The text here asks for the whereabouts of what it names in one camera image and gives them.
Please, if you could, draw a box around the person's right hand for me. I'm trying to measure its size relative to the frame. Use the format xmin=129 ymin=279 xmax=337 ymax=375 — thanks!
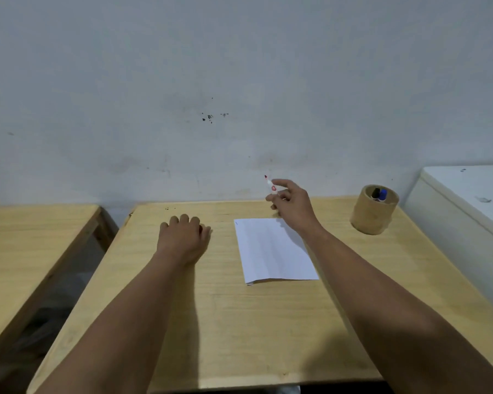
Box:
xmin=265 ymin=179 xmax=323 ymax=237

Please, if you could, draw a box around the person's left hand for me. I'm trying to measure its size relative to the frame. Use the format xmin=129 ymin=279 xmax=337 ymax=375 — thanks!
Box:
xmin=155 ymin=214 xmax=213 ymax=267

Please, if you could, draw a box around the person's right forearm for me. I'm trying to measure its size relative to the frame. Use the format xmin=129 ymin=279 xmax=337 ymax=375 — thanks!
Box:
xmin=299 ymin=225 xmax=493 ymax=394

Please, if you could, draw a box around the person's left forearm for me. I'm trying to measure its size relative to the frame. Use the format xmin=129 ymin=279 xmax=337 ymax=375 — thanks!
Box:
xmin=36 ymin=251 xmax=199 ymax=394

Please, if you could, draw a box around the white paper sheet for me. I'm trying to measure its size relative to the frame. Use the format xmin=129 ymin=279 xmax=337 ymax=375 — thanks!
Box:
xmin=234 ymin=218 xmax=320 ymax=286

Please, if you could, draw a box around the round wooden pen holder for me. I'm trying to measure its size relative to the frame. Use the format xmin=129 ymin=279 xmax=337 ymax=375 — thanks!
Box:
xmin=349 ymin=184 xmax=400 ymax=236

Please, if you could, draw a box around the wooden side table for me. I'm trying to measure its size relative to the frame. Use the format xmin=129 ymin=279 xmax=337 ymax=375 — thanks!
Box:
xmin=0 ymin=204 xmax=120 ymax=366

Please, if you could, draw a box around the white cabinet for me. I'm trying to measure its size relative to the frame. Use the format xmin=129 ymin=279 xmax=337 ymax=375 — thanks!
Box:
xmin=403 ymin=165 xmax=493 ymax=322

